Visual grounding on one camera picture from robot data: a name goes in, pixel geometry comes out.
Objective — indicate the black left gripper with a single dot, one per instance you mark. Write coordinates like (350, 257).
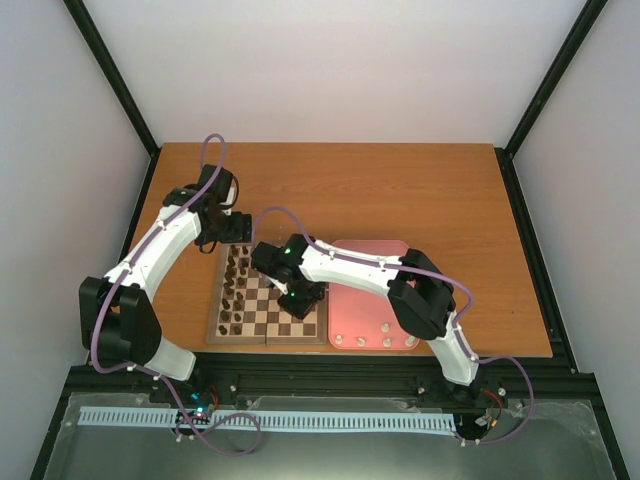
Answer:
(236, 235)

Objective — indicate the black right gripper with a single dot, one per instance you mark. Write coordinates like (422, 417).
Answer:
(300, 310)

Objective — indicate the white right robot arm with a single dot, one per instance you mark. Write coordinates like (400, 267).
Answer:
(422, 298)

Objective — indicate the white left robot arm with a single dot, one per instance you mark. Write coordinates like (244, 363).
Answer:
(118, 324)

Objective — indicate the wooden chess board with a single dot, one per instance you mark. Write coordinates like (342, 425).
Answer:
(252, 316)

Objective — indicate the dark queen piece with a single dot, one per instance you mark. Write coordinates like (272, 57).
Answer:
(229, 285)

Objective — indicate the pink silicone tray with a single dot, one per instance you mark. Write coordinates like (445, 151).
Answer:
(354, 312)

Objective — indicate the light blue cable duct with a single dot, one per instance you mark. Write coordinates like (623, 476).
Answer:
(272, 421)

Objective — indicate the black aluminium frame rail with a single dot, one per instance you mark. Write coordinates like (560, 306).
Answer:
(238, 378)

